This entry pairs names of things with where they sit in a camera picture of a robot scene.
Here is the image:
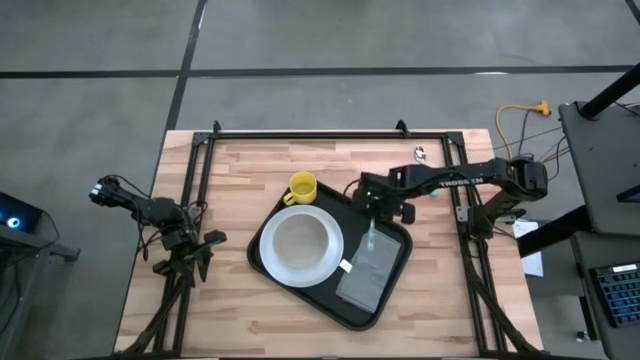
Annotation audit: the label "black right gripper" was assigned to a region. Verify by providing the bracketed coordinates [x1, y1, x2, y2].
[351, 171, 416, 225]

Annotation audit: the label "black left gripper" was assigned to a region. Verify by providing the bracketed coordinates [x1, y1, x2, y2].
[151, 227, 215, 290]

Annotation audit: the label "grey napkin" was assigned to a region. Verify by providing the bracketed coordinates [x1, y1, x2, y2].
[335, 228, 403, 314]

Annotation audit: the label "yellow cup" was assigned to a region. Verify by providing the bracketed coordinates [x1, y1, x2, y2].
[282, 171, 319, 207]

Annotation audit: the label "beige bowl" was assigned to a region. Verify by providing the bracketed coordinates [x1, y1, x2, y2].
[272, 213, 331, 272]

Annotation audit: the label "white round plate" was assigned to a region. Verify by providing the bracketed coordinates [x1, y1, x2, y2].
[258, 204, 346, 289]

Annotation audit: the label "black plastic serving tray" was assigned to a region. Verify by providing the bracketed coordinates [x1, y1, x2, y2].
[246, 180, 414, 332]

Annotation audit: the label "white paper sheet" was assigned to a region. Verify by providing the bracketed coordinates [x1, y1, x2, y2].
[511, 218, 545, 279]

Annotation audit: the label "black desk leg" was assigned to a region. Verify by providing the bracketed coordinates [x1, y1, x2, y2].
[516, 204, 594, 259]

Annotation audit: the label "black computer blue light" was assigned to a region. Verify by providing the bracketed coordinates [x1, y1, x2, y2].
[0, 192, 45, 234]

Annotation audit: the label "grey desk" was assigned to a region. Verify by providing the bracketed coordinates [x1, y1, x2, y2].
[558, 101, 640, 236]
[571, 230, 640, 360]

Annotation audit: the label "black keyboard blue keys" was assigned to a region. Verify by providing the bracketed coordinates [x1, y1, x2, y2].
[591, 263, 640, 329]

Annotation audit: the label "black pole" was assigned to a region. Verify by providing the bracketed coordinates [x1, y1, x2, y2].
[579, 63, 640, 120]

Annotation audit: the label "black aluminium table frame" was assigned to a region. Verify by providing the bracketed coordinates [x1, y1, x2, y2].
[119, 118, 546, 360]

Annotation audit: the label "yellow extension cord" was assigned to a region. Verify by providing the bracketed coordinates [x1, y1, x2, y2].
[494, 100, 552, 162]

